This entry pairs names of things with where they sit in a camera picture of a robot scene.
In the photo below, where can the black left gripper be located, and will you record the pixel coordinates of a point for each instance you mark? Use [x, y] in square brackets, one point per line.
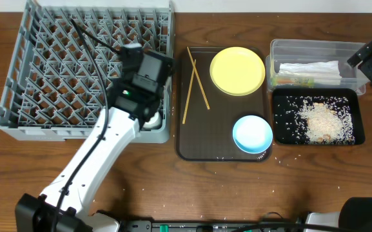
[120, 85]

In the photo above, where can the white plastic cup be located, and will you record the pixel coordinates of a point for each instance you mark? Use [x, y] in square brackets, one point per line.
[154, 122]

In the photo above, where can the white paper napkin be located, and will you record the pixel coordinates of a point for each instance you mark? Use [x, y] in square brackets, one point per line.
[322, 72]

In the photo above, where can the rice food scraps pile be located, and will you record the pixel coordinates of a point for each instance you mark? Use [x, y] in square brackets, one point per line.
[315, 120]

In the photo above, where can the green orange snack wrapper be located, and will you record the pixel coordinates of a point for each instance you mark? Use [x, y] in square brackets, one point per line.
[291, 81]

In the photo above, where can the light blue round bowl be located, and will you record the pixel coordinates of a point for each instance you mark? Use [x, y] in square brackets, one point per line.
[252, 134]

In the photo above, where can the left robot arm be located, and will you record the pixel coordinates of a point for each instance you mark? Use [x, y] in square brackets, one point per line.
[133, 100]

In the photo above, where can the clear plastic waste bin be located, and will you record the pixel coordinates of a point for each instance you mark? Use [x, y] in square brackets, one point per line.
[312, 51]

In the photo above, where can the black rectangular waste tray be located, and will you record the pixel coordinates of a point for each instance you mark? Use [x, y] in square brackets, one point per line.
[358, 129]

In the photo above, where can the wooden chopstick, long diagonal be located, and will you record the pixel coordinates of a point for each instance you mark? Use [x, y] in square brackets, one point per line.
[198, 78]

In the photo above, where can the wooden chopstick, lower left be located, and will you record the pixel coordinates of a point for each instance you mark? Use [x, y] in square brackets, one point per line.
[188, 97]

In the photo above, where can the dark brown serving tray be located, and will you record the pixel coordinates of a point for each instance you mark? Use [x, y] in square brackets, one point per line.
[207, 134]

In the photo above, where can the yellow round plate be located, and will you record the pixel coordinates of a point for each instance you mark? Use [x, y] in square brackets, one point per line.
[237, 71]

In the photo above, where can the grey plastic dish rack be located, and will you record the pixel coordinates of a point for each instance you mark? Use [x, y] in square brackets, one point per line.
[51, 92]

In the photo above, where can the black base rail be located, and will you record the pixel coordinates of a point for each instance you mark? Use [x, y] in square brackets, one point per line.
[185, 226]

